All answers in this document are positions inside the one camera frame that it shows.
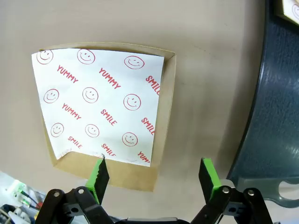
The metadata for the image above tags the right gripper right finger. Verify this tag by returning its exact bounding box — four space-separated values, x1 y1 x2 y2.
190 157 273 224

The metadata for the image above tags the brown kraft paper box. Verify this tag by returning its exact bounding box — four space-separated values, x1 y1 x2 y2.
38 41 176 193
274 0 299 27

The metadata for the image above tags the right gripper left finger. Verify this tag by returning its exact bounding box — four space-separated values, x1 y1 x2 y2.
35 153 113 224

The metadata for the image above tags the dark plastic serving tray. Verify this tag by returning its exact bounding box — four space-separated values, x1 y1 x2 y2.
226 0 299 210

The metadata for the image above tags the white power strip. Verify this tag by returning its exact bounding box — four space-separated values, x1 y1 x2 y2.
4 178 31 208

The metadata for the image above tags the bundle of coloured cables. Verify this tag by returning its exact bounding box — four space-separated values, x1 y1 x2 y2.
21 189 46 212

